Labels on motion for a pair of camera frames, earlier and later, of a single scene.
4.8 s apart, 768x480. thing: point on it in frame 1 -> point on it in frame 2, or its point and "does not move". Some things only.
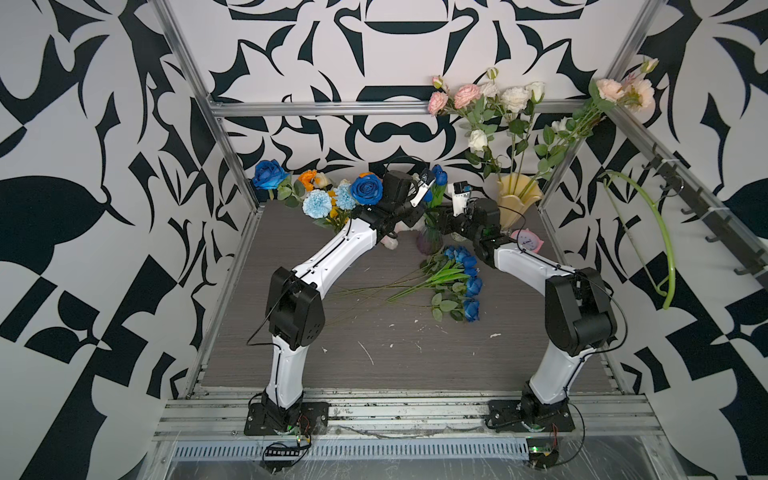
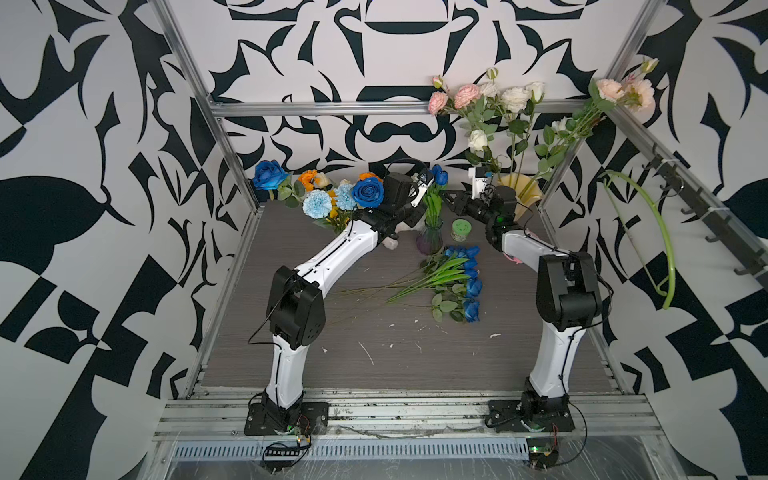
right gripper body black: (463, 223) -> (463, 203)
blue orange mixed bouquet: (327, 200) does not move
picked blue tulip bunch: (450, 279) does not move
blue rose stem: (461, 310) does not move
